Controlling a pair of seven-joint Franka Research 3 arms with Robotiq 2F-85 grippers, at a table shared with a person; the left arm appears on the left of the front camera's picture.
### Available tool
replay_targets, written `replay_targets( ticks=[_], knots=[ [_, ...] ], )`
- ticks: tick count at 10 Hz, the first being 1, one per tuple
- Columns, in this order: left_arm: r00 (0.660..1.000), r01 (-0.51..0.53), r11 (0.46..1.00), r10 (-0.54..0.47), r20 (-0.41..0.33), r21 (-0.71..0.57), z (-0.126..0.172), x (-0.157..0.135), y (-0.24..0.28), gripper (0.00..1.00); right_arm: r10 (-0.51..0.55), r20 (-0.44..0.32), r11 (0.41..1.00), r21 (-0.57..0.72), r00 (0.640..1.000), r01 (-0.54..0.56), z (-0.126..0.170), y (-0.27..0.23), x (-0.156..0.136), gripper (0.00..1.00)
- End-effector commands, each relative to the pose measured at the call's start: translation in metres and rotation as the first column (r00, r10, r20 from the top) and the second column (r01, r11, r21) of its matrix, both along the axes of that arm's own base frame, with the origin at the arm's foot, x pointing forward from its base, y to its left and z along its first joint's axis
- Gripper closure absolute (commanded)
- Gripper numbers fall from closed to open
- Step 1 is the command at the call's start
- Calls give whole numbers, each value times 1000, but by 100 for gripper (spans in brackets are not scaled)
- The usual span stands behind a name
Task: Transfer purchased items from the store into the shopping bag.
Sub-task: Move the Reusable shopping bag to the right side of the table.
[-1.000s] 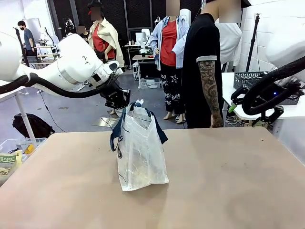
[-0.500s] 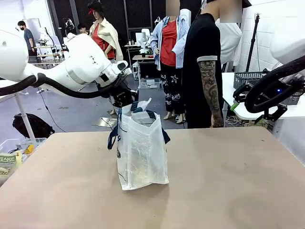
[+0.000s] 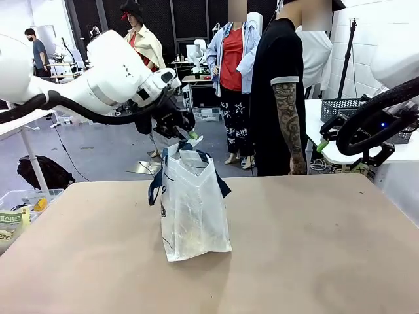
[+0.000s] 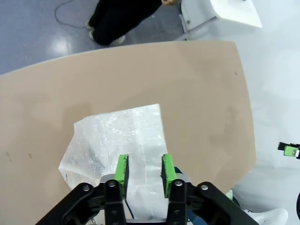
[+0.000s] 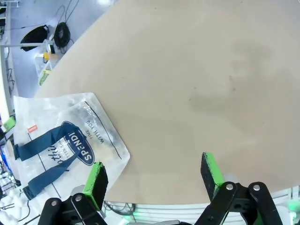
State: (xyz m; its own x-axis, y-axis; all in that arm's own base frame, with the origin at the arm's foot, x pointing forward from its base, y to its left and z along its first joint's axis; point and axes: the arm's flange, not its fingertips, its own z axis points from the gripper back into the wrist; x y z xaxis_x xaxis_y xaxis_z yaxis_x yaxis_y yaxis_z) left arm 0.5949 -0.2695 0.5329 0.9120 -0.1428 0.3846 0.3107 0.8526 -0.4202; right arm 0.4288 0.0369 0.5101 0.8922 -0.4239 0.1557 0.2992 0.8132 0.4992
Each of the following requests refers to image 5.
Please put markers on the green packet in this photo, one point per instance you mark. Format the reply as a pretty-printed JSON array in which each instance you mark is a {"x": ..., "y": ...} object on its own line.
[
  {"x": 44, "y": 77},
  {"x": 9, "y": 123}
]

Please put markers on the white foam padding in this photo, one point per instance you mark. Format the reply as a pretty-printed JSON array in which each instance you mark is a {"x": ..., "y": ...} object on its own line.
[{"x": 10, "y": 208}]

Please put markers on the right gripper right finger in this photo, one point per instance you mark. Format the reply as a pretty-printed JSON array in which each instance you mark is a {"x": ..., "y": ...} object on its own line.
[{"x": 211, "y": 171}]

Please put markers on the white storage box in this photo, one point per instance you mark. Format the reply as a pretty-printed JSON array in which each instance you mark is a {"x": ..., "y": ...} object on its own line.
[{"x": 42, "y": 64}]

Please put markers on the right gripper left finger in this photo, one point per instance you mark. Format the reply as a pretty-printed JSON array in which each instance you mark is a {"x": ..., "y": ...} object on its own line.
[{"x": 97, "y": 182}]

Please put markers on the clear printed shopping bag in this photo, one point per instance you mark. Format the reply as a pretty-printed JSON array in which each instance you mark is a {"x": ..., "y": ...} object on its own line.
[{"x": 47, "y": 112}]

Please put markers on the black fabric bag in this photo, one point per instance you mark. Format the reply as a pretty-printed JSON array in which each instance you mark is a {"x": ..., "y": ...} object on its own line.
[{"x": 32, "y": 37}]

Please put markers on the yellow small box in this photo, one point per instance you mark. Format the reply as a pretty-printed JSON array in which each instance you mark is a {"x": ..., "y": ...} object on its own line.
[{"x": 48, "y": 55}]

